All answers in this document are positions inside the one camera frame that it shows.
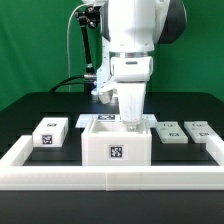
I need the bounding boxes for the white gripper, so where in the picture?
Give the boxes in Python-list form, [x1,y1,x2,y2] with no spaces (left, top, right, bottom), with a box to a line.
[111,56,153,131]

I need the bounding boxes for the white cabinet body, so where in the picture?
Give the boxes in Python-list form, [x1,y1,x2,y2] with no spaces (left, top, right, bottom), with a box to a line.
[81,119,152,166]

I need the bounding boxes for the white cabinet door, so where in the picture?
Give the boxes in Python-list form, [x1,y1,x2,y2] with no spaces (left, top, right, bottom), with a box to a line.
[184,121,217,143]
[155,121,188,144]

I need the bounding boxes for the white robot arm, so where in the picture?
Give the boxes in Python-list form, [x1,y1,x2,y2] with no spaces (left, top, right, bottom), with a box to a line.
[82,0,187,130]

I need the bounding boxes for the white cabinet top block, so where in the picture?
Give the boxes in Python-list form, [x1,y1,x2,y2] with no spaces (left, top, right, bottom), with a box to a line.
[32,117,68,147]

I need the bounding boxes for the white flat tag plate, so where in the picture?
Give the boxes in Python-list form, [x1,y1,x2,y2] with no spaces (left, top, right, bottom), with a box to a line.
[75,114,157,128]

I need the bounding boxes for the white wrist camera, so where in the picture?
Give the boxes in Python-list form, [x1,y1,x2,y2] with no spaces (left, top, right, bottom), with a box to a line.
[98,83,115,104]

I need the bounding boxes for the black cable bundle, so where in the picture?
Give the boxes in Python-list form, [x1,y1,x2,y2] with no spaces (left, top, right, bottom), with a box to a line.
[49,75,98,93]

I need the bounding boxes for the white cable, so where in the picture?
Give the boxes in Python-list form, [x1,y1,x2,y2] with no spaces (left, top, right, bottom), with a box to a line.
[66,3,88,93]

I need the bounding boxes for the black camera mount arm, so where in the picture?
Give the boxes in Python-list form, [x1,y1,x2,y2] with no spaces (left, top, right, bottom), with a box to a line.
[75,6,100,77]

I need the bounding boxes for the white U-shaped table frame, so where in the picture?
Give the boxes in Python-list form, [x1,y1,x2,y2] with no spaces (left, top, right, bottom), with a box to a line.
[0,135,224,191]

